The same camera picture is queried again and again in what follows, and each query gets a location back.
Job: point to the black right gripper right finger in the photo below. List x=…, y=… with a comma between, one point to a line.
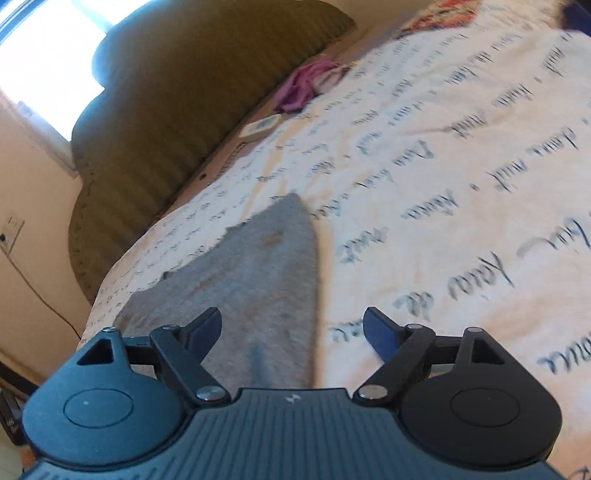
x=384, y=335

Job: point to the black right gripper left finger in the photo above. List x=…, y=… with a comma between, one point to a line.
x=199, y=336

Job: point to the grey knitted sock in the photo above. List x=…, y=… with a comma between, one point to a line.
x=263, y=277

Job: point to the white bedspread with script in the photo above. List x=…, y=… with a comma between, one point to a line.
x=447, y=177

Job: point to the white remote control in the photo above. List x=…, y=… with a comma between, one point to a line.
x=260, y=128

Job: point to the olive ribbed headboard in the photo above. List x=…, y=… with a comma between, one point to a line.
x=177, y=77

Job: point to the purple cloth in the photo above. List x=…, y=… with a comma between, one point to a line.
x=299, y=87

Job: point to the orange patterned pillow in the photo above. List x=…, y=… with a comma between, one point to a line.
x=439, y=15

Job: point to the bright window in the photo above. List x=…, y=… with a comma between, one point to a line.
x=47, y=48

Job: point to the white wall socket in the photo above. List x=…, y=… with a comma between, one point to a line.
x=10, y=231

